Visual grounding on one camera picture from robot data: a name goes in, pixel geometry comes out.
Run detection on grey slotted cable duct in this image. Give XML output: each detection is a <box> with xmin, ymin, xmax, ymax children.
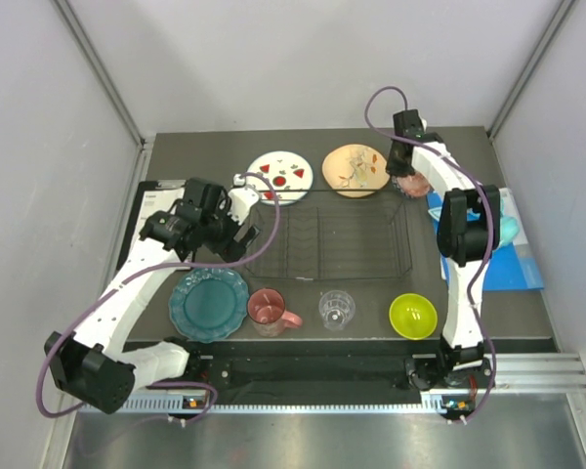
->
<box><xmin>116</xmin><ymin>390</ymin><xmax>457</xmax><ymax>414</ymax></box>

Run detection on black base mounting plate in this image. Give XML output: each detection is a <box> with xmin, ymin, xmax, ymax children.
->
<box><xmin>146</xmin><ymin>339</ymin><xmax>499</xmax><ymax>392</ymax></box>

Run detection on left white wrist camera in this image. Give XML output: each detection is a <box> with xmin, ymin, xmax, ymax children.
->
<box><xmin>225</xmin><ymin>174</ymin><xmax>262</xmax><ymax>226</ymax></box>

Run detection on clear drinking glass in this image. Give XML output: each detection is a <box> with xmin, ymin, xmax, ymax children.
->
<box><xmin>318</xmin><ymin>290</ymin><xmax>356</xmax><ymax>331</ymax></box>

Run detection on pink glass mug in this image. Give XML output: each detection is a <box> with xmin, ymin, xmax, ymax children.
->
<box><xmin>247</xmin><ymin>288</ymin><xmax>304</xmax><ymax>338</ymax></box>

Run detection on teal scalloped plate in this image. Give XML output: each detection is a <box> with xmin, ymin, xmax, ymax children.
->
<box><xmin>168</xmin><ymin>268</ymin><xmax>249</xmax><ymax>344</ymax></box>

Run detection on black wire dish rack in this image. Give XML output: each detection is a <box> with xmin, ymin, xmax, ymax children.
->
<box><xmin>244</xmin><ymin>190</ymin><xmax>412</xmax><ymax>280</ymax></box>

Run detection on peach bird pattern plate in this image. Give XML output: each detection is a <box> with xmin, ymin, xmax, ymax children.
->
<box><xmin>321</xmin><ymin>144</ymin><xmax>390</xmax><ymax>198</ymax></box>

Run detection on purple cable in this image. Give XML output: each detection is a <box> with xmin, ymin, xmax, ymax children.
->
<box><xmin>36</xmin><ymin>171</ymin><xmax>282</xmax><ymax>426</ymax></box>
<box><xmin>363</xmin><ymin>86</ymin><xmax>499</xmax><ymax>424</ymax></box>

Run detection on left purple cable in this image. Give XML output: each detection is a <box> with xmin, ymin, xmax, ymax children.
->
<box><xmin>36</xmin><ymin>171</ymin><xmax>282</xmax><ymax>426</ymax></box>

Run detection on teal cat ear headphones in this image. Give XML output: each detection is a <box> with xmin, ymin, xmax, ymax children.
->
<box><xmin>426</xmin><ymin>188</ymin><xmax>521</xmax><ymax>248</ymax></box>

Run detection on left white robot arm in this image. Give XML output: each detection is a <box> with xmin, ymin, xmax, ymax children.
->
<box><xmin>35</xmin><ymin>172</ymin><xmax>266</xmax><ymax>418</ymax></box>

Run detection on lime green bowl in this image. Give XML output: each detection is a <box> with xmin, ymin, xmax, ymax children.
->
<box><xmin>389</xmin><ymin>293</ymin><xmax>438</xmax><ymax>341</ymax></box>

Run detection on white watermelon pattern plate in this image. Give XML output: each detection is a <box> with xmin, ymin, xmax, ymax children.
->
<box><xmin>247</xmin><ymin>150</ymin><xmax>314</xmax><ymax>206</ymax></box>

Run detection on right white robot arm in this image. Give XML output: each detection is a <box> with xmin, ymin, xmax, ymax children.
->
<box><xmin>387</xmin><ymin>109</ymin><xmax>501</xmax><ymax>387</ymax></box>

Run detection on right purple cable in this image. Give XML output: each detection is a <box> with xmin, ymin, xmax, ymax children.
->
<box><xmin>363</xmin><ymin>86</ymin><xmax>499</xmax><ymax>424</ymax></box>

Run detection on blue red patterned bowl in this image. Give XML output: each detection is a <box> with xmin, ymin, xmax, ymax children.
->
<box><xmin>392</xmin><ymin>172</ymin><xmax>431</xmax><ymax>198</ymax></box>

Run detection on black clipboard with paper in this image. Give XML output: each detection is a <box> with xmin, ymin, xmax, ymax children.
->
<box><xmin>116</xmin><ymin>180</ymin><xmax>187</xmax><ymax>270</ymax></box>

